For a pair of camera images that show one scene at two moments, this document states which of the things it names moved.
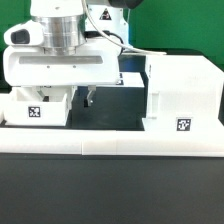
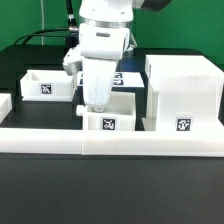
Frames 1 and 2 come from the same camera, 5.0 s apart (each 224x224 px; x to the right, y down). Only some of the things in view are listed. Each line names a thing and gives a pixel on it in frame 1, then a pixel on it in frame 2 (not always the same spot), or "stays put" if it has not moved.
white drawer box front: (25, 106) -> (118, 114)
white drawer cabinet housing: (182, 94) stays put
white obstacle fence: (105, 141) stays put
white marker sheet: (130, 79) stays put
